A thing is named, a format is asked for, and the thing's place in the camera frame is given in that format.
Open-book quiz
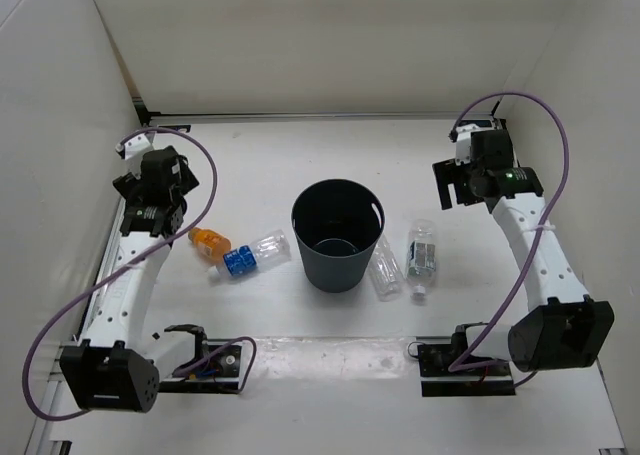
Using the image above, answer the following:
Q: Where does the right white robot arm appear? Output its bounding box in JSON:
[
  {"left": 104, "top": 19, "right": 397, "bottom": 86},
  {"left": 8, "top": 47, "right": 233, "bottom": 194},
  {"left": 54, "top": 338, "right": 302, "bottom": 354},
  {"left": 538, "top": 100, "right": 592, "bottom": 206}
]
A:
[{"left": 433, "top": 124, "right": 614, "bottom": 375}]

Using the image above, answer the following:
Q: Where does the orange juice bottle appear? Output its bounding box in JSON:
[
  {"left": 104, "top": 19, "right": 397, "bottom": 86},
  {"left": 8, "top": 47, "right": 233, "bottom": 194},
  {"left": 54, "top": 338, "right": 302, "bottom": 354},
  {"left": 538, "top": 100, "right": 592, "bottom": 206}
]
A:
[{"left": 188, "top": 227, "right": 231, "bottom": 264}]

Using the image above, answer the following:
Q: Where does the green label clear bottle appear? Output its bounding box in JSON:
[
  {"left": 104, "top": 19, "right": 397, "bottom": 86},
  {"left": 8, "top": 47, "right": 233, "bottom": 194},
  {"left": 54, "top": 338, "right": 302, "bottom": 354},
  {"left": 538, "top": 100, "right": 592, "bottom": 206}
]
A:
[{"left": 405, "top": 219, "right": 437, "bottom": 305}]

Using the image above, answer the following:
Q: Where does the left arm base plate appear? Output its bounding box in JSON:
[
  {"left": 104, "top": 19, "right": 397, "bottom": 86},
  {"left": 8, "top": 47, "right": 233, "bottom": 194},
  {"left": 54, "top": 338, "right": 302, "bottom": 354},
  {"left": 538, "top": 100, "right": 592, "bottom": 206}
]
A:
[{"left": 159, "top": 339, "right": 255, "bottom": 395}]

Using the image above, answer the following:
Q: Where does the crushed clear plastic bottle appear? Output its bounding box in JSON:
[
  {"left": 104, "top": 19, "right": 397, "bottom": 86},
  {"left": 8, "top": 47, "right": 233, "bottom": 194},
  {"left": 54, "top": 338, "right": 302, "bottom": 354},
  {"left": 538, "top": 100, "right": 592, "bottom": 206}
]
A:
[{"left": 368, "top": 234, "right": 404, "bottom": 302}]

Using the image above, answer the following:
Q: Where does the dark grey plastic bin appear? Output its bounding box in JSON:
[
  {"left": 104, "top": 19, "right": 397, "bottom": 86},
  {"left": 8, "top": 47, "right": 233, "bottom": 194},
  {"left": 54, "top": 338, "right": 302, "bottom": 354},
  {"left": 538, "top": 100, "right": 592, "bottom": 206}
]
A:
[{"left": 291, "top": 179, "right": 385, "bottom": 293}]

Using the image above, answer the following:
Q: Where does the blue label clear bottle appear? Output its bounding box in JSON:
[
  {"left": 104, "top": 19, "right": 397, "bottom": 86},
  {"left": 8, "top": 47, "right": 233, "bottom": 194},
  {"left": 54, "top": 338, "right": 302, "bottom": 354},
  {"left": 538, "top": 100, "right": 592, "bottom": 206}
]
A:
[{"left": 209, "top": 230, "right": 291, "bottom": 283}]

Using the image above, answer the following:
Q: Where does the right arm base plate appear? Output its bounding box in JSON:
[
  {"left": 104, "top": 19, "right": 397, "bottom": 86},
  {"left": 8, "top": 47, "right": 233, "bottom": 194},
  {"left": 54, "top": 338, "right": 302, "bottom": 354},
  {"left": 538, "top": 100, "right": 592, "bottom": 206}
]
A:
[{"left": 408, "top": 339, "right": 516, "bottom": 398}]

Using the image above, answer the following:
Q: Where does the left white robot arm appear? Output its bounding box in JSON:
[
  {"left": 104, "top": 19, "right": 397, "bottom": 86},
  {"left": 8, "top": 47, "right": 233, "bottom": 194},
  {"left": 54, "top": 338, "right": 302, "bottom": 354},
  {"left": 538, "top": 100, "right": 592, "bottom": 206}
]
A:
[{"left": 60, "top": 147, "right": 211, "bottom": 413}]

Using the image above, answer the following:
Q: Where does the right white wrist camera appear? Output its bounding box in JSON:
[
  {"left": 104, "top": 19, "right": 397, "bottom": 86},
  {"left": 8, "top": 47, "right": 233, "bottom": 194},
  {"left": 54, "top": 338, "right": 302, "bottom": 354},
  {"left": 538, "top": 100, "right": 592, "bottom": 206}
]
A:
[{"left": 449, "top": 123, "right": 502, "bottom": 166}]

